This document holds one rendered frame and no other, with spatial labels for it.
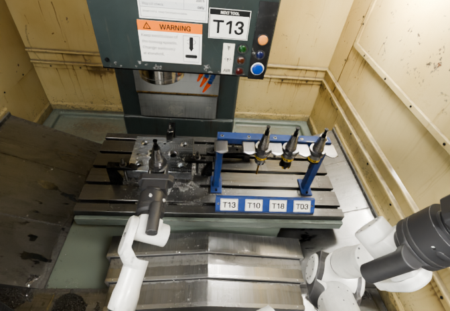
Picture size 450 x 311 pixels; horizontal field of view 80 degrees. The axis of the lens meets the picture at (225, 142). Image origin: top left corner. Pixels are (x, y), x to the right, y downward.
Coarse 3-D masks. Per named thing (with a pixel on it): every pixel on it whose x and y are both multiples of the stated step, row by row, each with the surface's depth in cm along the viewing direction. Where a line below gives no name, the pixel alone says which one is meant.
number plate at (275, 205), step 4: (272, 200) 119; (276, 200) 119; (280, 200) 119; (284, 200) 119; (272, 204) 119; (276, 204) 119; (280, 204) 119; (284, 204) 119; (272, 208) 119; (276, 208) 119; (280, 208) 119; (284, 208) 119
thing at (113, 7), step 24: (96, 0) 60; (120, 0) 60; (216, 0) 61; (240, 0) 61; (264, 0) 61; (96, 24) 64; (120, 24) 64; (120, 48) 68; (216, 48) 68; (192, 72) 74; (216, 72) 73
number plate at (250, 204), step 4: (248, 200) 118; (252, 200) 118; (256, 200) 118; (260, 200) 118; (248, 204) 118; (252, 204) 118; (256, 204) 118; (260, 204) 118; (248, 208) 118; (252, 208) 118; (256, 208) 118; (260, 208) 118
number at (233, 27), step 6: (228, 18) 63; (234, 18) 63; (228, 24) 64; (234, 24) 64; (240, 24) 64; (228, 30) 65; (234, 30) 65; (240, 30) 65; (234, 36) 66; (240, 36) 66
